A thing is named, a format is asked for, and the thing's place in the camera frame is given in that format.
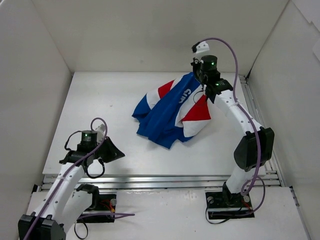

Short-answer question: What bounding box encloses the blue white red jacket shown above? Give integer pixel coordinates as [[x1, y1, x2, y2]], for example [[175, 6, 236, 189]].
[[132, 72, 211, 149]]

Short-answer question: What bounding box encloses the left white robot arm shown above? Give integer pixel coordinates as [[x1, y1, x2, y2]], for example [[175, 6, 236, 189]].
[[18, 124, 125, 240]]

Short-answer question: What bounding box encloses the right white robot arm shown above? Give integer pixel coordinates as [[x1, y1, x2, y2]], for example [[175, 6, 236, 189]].
[[191, 55, 275, 206]]

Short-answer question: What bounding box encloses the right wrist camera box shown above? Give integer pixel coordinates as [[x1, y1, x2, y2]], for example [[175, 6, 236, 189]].
[[191, 41, 210, 54]]

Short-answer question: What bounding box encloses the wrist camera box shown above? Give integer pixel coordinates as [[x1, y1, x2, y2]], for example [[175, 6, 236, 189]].
[[95, 124, 106, 144], [191, 41, 210, 54]]

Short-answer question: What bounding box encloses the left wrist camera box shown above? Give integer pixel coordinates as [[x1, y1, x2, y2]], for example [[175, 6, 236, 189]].
[[95, 124, 106, 144]]

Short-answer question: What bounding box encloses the aluminium front rail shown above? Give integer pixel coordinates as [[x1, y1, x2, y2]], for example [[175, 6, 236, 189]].
[[41, 174, 281, 191]]

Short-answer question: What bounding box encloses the aluminium rail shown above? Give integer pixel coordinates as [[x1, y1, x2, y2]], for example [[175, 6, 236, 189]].
[[238, 73, 312, 240], [41, 174, 281, 191]]

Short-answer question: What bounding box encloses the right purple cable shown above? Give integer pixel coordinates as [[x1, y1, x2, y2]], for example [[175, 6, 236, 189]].
[[203, 37, 266, 198]]

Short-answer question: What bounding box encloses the purple cable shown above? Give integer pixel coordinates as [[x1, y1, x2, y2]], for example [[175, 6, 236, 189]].
[[23, 117, 136, 240], [203, 37, 266, 198]]

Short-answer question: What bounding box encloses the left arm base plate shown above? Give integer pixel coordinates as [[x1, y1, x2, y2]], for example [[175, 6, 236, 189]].
[[77, 193, 117, 224]]

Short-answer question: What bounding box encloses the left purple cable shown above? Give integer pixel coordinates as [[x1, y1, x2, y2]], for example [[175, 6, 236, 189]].
[[23, 117, 136, 240]]

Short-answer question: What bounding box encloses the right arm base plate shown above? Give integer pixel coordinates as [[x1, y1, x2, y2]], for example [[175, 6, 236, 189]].
[[205, 191, 255, 225]]

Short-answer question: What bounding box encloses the aluminium right side rail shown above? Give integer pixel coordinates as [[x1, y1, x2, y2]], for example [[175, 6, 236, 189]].
[[238, 73, 312, 240]]

